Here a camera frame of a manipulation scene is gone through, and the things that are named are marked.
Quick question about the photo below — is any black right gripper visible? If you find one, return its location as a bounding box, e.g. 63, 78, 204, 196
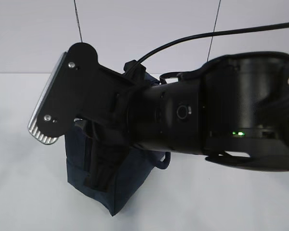
74, 80, 145, 192

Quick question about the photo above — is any dark blue fabric bag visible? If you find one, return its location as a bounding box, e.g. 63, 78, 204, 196
64, 61, 171, 217

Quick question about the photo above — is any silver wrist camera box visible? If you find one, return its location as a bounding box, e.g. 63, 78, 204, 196
28, 42, 134, 145

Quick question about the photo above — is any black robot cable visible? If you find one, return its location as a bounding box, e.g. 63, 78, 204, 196
125, 21, 289, 80

